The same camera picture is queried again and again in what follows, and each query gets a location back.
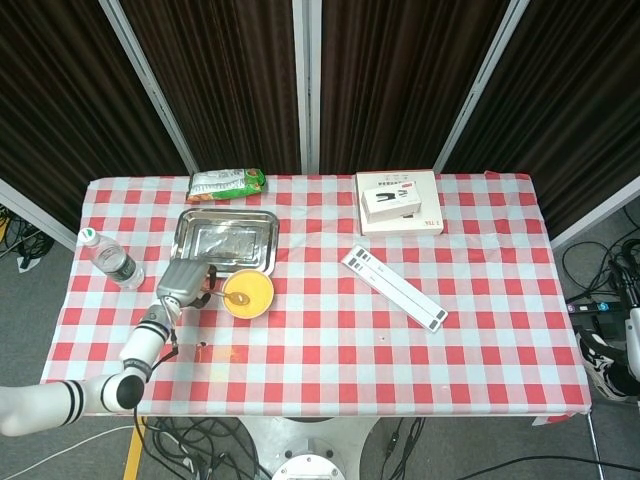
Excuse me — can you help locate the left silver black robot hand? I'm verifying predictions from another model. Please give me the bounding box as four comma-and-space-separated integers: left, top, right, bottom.
156, 258, 219, 310

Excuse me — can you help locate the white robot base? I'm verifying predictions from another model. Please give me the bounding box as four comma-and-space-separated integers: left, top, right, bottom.
234, 415, 381, 480

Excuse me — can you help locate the rectangular stainless steel tray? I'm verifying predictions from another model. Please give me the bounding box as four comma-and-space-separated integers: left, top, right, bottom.
169, 208, 280, 278

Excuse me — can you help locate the orange bowl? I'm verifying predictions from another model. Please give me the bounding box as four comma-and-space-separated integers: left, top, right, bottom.
221, 268, 277, 320

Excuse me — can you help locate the clear plastic water bottle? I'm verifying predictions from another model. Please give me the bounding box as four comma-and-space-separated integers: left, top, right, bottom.
78, 227, 146, 291

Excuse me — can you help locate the green white snack bag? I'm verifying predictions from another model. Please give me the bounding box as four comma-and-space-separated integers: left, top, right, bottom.
186, 167, 268, 204

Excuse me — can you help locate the red white checkered tablecloth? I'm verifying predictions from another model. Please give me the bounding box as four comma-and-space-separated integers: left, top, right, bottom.
39, 172, 594, 426

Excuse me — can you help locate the dark curtain divider panel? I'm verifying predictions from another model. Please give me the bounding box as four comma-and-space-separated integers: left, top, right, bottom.
98, 0, 321, 176
433, 0, 640, 251
0, 0, 200, 251
292, 0, 531, 176

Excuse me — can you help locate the white folding laptop stand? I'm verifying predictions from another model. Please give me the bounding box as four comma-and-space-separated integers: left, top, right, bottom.
340, 244, 449, 333

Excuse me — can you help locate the small white stapler box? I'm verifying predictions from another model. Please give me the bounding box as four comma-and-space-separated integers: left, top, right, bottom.
360, 185, 422, 224

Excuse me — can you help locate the large flat white box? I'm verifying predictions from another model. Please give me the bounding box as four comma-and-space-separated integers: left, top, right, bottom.
355, 170, 445, 237

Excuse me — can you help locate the black power strip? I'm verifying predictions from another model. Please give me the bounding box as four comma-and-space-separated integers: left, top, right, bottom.
566, 298, 626, 315

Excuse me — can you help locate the black white sneaker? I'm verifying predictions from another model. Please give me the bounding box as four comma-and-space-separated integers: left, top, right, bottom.
576, 328, 640, 402

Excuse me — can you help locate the black arm cable with plug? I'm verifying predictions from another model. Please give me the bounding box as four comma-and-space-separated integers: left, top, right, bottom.
132, 299, 182, 480

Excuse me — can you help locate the black floor cable bundle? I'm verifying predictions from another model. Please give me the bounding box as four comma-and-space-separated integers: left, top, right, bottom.
0, 202, 57, 274
142, 416, 274, 480
560, 207, 640, 304

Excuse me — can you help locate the white floor cable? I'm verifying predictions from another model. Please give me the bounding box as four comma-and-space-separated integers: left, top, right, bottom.
24, 424, 137, 471

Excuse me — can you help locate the black cable with inline switch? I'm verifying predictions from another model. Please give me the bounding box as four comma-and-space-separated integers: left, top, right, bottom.
383, 417, 427, 471

